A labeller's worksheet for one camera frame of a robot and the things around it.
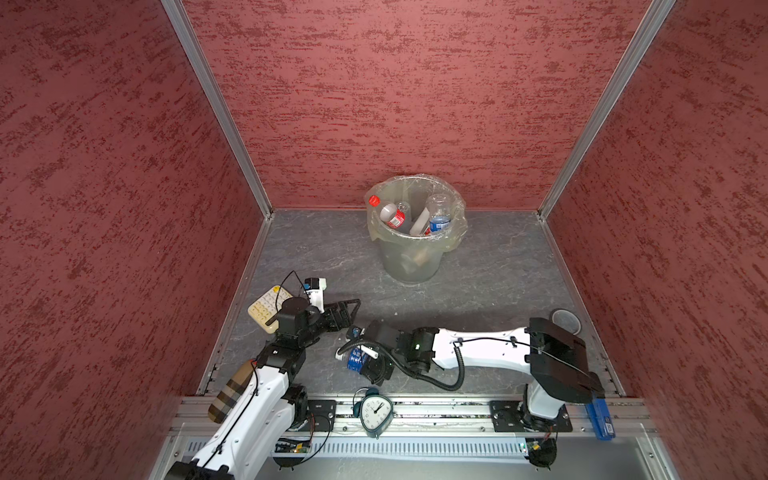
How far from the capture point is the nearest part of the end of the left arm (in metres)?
0.72

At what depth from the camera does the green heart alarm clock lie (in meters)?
0.71

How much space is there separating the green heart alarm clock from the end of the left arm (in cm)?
20
